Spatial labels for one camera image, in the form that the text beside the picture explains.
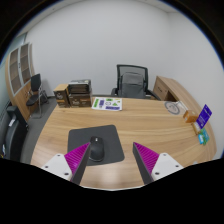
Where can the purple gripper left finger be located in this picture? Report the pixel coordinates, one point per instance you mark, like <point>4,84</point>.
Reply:
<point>70,166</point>

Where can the purple standing card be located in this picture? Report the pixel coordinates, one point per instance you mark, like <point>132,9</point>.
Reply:
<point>204,116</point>

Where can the black mesh office chair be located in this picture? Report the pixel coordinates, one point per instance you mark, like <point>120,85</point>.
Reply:
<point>132,82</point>

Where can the dark grey mouse pad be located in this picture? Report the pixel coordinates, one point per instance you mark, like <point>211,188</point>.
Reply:
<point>112,146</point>

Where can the black leather armchair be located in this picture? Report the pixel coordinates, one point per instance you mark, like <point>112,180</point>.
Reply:
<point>13,131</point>

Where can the green purple printed sheet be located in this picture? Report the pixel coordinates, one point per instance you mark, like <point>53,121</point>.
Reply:
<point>107,103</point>

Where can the small brown cardboard box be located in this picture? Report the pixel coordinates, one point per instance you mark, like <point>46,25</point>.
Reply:
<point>61,95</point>

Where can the wooden side desk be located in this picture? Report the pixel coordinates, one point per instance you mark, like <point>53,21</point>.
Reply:
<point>168,89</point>

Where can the teal green small packet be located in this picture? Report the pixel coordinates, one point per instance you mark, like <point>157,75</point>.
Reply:
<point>203,136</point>

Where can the small orange box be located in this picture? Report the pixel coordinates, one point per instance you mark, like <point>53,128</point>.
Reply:
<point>190,116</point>

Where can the wooden cabinet with glass doors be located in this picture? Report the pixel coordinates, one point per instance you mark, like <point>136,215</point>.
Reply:
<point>18,72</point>

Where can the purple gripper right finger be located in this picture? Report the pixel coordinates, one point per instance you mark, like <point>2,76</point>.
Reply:
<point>154,166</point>

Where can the black computer mouse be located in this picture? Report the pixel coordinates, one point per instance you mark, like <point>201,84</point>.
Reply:
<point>96,149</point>

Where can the black visitor chair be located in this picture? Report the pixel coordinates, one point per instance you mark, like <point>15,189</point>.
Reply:
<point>37,94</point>

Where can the open box on top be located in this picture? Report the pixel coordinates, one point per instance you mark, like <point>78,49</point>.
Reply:
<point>82,86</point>

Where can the dark brown box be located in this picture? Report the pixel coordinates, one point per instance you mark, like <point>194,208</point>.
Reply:
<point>80,100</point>

